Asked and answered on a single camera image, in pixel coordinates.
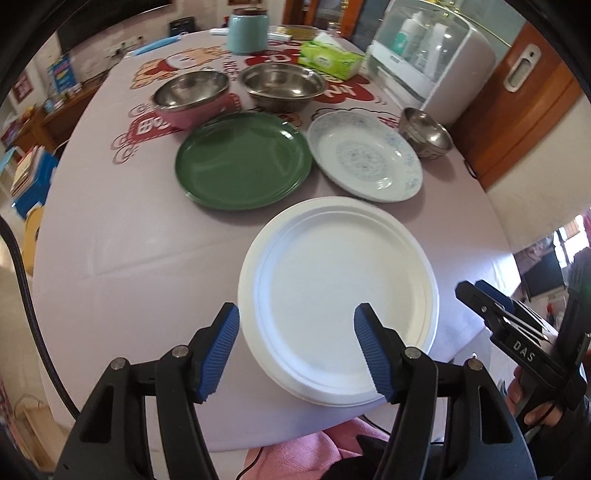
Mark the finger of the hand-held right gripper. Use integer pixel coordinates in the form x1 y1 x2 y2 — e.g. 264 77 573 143
475 279 517 312
455 281 514 333

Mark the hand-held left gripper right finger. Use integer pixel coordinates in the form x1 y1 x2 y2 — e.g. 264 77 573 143
353 302 539 480

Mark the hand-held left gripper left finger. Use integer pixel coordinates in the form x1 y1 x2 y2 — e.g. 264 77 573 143
55 302 241 480

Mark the white bowl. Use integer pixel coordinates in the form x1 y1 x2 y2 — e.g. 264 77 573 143
237 197 439 407

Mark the small steel bowl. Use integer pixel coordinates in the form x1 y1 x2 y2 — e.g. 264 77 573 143
398 107 454 160

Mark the white blue-patterned plate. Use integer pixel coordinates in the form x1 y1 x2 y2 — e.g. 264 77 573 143
307 111 423 203

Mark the green plate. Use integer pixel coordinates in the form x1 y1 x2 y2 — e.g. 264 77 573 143
174 112 312 211

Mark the pink steel bowl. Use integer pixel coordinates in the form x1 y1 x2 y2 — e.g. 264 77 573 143
150 70 232 130

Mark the large steel bowl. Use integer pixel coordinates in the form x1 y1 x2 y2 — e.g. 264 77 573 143
242 63 328 112

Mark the person's right hand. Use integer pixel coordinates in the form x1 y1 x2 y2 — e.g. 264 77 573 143
505 369 561 428

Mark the pink garment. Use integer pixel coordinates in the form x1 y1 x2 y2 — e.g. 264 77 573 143
242 418 393 480

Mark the printed pink tablecloth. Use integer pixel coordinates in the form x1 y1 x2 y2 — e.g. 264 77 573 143
34 28 513 453

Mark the white sterilizer cabinet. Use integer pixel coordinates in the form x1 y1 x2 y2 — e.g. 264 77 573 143
367 0 497 126

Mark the blue storage box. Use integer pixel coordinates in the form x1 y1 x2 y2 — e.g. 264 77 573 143
11 150 60 220

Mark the stack of books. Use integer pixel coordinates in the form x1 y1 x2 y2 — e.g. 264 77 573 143
9 145 47 197

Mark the green tissue pack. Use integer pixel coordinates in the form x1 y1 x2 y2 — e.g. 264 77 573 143
298 33 365 80

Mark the wooden cabinet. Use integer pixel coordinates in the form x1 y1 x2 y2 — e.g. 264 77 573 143
28 78 112 148

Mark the teal canister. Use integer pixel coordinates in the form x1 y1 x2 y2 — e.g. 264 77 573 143
226 7 270 55

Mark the blue printed box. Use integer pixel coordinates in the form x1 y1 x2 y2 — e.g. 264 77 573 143
46 54 75 93

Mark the small black appliance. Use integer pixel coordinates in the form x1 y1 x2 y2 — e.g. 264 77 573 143
168 17 197 37

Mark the black television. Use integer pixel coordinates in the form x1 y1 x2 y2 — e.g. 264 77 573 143
58 0 174 54

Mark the wooden door with white handle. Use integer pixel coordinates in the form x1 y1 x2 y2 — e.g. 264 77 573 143
450 23 585 190

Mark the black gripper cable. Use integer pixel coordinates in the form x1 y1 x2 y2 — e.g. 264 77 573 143
0 217 81 421

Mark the white wall socket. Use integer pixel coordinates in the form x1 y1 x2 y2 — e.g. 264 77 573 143
104 37 139 58

